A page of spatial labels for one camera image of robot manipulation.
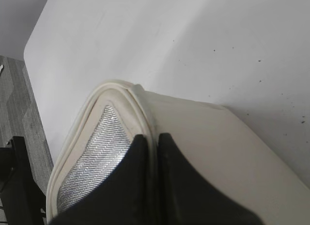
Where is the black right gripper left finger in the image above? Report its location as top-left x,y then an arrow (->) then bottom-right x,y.
50,134 -> 154,225

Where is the black table frame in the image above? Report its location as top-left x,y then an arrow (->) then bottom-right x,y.
0,136 -> 46,225

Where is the cream zippered bag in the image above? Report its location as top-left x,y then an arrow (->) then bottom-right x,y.
46,80 -> 310,225

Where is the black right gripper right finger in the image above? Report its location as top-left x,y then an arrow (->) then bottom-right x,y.
157,132 -> 310,225

